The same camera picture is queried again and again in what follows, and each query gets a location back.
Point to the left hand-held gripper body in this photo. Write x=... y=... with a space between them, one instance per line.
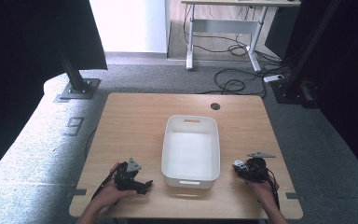
x=126 y=177

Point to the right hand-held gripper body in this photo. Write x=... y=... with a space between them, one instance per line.
x=256 y=169

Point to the white toy car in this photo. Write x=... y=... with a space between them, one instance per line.
x=239 y=164

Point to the white plastic bin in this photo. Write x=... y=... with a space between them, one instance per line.
x=191 y=155

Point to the person's left hand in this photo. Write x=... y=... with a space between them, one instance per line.
x=113 y=194

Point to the grey tape piece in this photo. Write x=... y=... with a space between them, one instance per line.
x=79 y=192
x=292 y=195

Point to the grey floor tape marker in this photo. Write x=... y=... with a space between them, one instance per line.
x=74 y=126

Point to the white power strip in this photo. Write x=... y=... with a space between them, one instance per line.
x=273 y=78

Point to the black metal stand with baseplate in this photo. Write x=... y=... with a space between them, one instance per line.
x=77 y=84

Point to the black curtain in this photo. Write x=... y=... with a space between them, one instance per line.
x=354 y=77
x=18 y=62

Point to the white desk frame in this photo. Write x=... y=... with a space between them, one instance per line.
x=223 y=25

